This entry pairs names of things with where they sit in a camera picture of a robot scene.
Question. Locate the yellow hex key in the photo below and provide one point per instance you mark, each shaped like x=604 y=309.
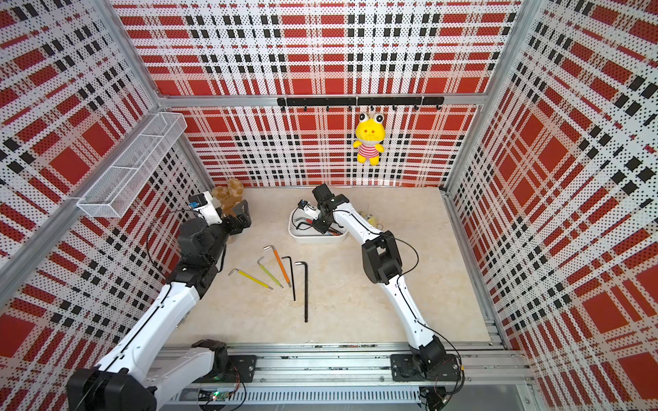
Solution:
x=249 y=277

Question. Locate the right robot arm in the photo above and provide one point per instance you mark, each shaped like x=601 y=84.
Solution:
x=383 y=266

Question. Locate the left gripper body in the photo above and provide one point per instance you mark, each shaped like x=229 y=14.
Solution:
x=230 y=226

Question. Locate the yellow frog plush toy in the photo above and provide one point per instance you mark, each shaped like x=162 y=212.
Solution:
x=370 y=134

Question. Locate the long black hex key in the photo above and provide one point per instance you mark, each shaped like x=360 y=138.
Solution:
x=306 y=289

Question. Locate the black hook rail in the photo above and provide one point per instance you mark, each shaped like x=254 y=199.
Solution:
x=305 y=103

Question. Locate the thin black hex key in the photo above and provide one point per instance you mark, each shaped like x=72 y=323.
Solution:
x=291 y=275

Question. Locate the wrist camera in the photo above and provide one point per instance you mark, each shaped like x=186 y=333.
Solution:
x=308 y=210
x=205 y=205

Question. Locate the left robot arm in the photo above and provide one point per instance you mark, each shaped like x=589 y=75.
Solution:
x=122 y=379

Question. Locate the small yellow keychain toy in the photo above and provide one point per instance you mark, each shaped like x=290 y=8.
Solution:
x=372 y=220

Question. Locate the green hex key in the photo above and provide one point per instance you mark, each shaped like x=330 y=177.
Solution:
x=267 y=272

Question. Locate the orange hex key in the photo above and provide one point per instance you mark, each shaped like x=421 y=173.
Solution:
x=280 y=262

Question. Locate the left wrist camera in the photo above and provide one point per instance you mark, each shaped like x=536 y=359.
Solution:
x=205 y=205

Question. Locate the green circuit board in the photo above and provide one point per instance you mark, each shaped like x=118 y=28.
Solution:
x=213 y=396

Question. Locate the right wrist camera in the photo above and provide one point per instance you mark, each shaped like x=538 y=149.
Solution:
x=308 y=210

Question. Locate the brown teddy bear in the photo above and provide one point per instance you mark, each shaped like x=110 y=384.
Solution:
x=228 y=195

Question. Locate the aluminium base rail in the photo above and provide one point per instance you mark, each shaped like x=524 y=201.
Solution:
x=363 y=376

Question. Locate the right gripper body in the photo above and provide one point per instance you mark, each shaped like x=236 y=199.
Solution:
x=322 y=223

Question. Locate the white plastic storage box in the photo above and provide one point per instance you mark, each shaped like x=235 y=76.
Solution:
x=301 y=230

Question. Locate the white wire mesh basket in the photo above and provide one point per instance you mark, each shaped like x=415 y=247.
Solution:
x=118 y=186

